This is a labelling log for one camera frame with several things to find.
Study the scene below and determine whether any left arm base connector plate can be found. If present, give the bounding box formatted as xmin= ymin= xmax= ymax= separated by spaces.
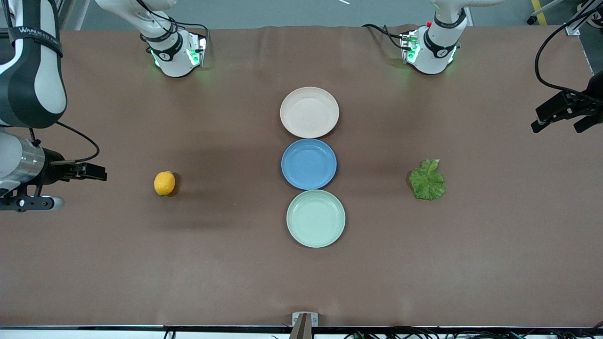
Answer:
xmin=399 ymin=29 xmax=421 ymax=65

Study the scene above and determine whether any black arm base cable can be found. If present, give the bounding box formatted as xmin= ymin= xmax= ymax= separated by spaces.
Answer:
xmin=361 ymin=23 xmax=410 ymax=50
xmin=139 ymin=0 xmax=210 ymax=52

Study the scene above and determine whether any yellow lemon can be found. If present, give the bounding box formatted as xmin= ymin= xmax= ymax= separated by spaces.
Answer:
xmin=154 ymin=170 xmax=176 ymax=197

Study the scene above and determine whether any aluminium frame profile with bracket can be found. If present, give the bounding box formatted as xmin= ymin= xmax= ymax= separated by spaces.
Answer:
xmin=564 ymin=0 xmax=603 ymax=36

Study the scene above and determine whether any green lettuce leaf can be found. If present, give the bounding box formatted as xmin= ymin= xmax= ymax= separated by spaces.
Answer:
xmin=408 ymin=159 xmax=446 ymax=202

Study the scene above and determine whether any brown table mat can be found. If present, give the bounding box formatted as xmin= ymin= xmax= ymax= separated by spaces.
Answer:
xmin=0 ymin=24 xmax=603 ymax=328

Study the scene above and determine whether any beige round plate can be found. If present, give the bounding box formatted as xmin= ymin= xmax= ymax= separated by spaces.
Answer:
xmin=280 ymin=87 xmax=340 ymax=139

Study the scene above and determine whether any black left arm base cable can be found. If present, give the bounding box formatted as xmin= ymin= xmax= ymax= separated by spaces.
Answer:
xmin=361 ymin=23 xmax=410 ymax=50

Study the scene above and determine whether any grey rod with black foot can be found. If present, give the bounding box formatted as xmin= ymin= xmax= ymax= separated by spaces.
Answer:
xmin=527 ymin=0 xmax=564 ymax=25

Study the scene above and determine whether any blue round plate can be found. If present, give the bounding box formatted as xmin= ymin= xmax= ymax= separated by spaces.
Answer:
xmin=281 ymin=138 xmax=338 ymax=191

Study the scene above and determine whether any table edge rail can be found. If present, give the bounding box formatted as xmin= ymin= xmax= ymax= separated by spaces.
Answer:
xmin=0 ymin=324 xmax=603 ymax=339

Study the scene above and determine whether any grey camera post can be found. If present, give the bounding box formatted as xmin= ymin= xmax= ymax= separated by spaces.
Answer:
xmin=288 ymin=315 xmax=313 ymax=339

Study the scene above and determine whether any light green round plate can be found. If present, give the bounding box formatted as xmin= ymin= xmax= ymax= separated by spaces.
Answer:
xmin=286 ymin=189 xmax=346 ymax=249

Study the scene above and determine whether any black right arm base cable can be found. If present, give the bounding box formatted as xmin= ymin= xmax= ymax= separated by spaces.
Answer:
xmin=139 ymin=0 xmax=210 ymax=52

